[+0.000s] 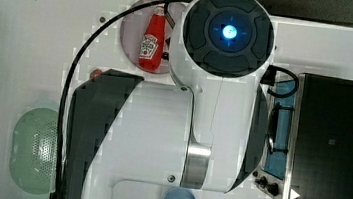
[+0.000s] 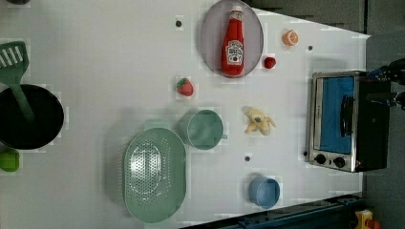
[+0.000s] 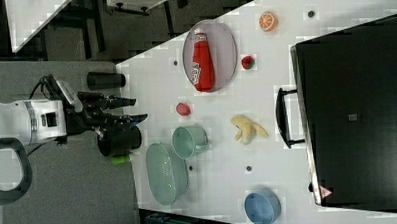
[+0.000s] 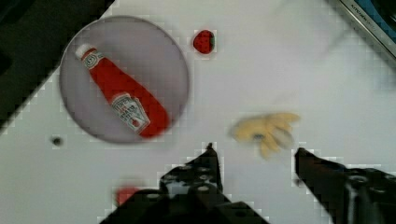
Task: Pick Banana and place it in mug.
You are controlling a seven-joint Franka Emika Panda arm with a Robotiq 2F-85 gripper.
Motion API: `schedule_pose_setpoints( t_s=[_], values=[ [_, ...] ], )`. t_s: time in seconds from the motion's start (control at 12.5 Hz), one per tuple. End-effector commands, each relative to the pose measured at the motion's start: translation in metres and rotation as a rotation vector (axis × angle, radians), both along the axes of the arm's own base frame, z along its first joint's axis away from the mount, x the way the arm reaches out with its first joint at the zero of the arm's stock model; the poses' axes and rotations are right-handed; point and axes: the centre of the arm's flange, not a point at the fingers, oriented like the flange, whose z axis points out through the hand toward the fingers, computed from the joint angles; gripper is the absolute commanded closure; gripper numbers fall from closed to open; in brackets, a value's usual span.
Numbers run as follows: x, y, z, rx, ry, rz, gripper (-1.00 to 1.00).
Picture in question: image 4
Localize red toy fruit piece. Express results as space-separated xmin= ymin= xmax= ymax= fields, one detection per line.
xmin=115 ymin=186 xmax=139 ymax=206

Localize red ketchup bottle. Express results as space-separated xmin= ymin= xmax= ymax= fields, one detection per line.
xmin=75 ymin=44 xmax=170 ymax=138

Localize silver toaster oven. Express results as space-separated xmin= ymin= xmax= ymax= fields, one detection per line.
xmin=328 ymin=0 xmax=396 ymax=66

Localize yellow peeled toy banana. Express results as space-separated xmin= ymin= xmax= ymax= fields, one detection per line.
xmin=231 ymin=112 xmax=301 ymax=159

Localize grey round plate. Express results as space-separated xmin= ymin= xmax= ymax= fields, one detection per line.
xmin=59 ymin=16 xmax=191 ymax=144

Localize red toy strawberry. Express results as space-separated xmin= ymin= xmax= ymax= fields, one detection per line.
xmin=192 ymin=30 xmax=215 ymax=54

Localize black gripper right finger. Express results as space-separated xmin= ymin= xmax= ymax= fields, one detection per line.
xmin=294 ymin=147 xmax=396 ymax=224

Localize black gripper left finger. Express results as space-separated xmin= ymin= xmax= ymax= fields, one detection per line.
xmin=100 ymin=144 xmax=269 ymax=224

